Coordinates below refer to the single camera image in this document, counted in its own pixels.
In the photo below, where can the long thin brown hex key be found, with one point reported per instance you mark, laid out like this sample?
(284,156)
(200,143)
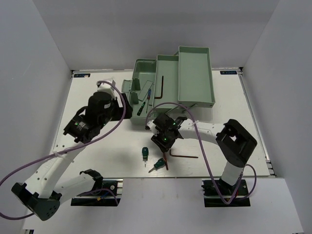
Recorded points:
(161,94)

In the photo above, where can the green plastic toolbox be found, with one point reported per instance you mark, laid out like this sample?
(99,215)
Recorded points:
(188,80)

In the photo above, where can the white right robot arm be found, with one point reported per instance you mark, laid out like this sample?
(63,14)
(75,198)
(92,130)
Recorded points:
(235,142)

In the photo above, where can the black green precision screwdriver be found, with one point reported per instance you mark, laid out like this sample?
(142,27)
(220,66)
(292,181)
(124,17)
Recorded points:
(141,108)

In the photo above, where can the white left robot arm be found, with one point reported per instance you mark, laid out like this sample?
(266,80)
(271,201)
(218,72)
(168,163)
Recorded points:
(42,193)

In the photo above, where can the green orange stubby screwdriver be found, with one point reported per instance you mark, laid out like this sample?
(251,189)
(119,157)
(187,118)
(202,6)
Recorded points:
(159,164)

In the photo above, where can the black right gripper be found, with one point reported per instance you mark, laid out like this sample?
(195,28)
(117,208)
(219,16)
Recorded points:
(164,147)

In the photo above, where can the small brown hex key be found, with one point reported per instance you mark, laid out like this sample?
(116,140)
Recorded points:
(181,156)

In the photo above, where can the blue red precision screwdriver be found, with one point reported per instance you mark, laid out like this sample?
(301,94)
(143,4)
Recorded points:
(148,98)

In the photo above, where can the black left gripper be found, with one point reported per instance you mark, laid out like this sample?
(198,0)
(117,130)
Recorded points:
(120,110)

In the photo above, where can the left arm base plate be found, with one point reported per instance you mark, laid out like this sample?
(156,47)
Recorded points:
(109,196)

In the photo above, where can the large brown hex key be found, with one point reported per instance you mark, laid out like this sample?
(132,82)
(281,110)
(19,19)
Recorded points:
(165,159)

